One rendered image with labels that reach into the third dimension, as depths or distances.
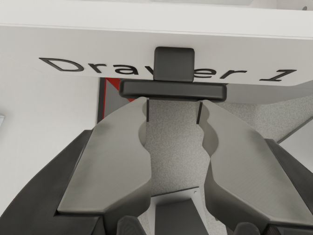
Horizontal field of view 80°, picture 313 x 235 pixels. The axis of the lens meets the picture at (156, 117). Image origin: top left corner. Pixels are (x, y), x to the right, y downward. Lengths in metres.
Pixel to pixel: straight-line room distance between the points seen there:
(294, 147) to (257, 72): 1.05
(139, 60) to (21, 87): 0.22
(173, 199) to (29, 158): 0.86
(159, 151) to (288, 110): 0.74
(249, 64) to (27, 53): 0.18
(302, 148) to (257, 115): 0.28
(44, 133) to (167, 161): 0.81
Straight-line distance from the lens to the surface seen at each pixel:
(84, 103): 0.30
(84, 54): 0.17
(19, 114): 0.34
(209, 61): 0.17
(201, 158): 1.08
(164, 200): 1.09
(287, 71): 0.21
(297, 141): 1.24
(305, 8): 0.23
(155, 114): 1.04
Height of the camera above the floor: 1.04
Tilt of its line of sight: 87 degrees down
